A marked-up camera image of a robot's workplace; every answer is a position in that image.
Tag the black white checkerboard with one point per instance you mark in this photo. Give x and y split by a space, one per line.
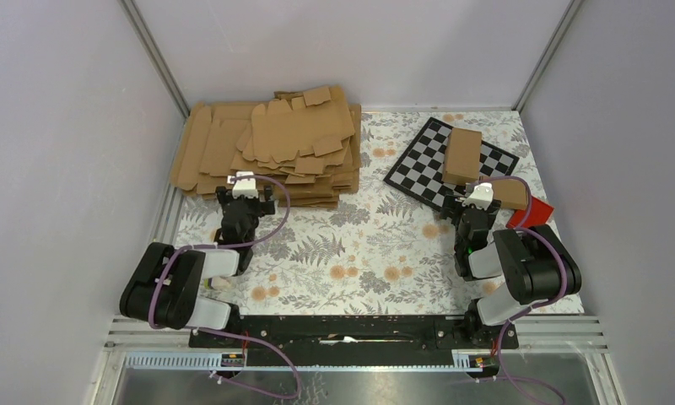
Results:
418 171

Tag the stack of cardboard blanks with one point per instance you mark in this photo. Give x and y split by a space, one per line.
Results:
308 140

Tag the brown cardboard box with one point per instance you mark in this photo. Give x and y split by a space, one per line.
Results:
462 157

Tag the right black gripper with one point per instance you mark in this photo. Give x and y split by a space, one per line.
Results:
455 202

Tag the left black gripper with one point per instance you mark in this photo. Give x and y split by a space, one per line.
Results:
262 207

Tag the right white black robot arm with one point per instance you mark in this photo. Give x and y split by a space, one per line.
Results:
536 267

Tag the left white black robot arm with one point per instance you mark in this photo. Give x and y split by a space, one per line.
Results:
164 288

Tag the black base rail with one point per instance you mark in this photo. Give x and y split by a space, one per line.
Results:
356 336

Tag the folded small cardboard box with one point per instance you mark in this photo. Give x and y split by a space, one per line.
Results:
510 191

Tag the perforated metal cable tray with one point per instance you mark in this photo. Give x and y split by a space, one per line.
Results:
262 360

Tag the red box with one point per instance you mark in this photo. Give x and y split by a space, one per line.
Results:
540 213

